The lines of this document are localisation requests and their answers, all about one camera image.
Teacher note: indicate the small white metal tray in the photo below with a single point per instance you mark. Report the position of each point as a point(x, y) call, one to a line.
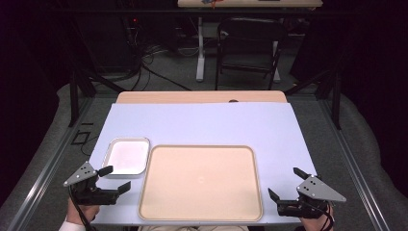
point(127, 156)

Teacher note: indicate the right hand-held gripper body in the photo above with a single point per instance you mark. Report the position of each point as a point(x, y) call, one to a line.
point(316, 191)

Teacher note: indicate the person's white sleeve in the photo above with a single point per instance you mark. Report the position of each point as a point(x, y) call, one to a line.
point(70, 226)

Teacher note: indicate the light blue table board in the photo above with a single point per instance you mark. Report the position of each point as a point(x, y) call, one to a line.
point(205, 123)

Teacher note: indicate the person's left hand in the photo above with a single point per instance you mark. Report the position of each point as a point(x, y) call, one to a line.
point(81, 213)

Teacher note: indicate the black folding chair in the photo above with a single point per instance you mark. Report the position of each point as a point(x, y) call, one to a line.
point(250, 30)

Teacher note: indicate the black metal stand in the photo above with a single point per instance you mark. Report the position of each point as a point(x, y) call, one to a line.
point(336, 99)
point(74, 96)

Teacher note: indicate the black equipment with red light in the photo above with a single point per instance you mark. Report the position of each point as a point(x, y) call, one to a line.
point(133, 29)

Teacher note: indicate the person's beige trousers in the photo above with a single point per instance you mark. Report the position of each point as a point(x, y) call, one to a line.
point(192, 228)

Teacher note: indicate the white desk leg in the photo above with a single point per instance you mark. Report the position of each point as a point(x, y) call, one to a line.
point(200, 57)

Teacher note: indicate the person's right hand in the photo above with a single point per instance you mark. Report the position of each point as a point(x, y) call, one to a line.
point(316, 224)

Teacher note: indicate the aluminium frame rail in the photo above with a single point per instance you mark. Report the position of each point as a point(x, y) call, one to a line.
point(356, 166)
point(48, 166)

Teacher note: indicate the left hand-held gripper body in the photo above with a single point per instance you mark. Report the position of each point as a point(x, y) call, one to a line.
point(84, 192)

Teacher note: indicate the large beige plastic tray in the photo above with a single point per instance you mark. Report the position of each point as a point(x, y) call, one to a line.
point(200, 183)

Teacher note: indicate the wooden table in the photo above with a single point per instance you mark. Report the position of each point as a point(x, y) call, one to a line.
point(198, 96)

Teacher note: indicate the light wooden desk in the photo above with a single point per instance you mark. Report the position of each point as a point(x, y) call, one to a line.
point(250, 3)

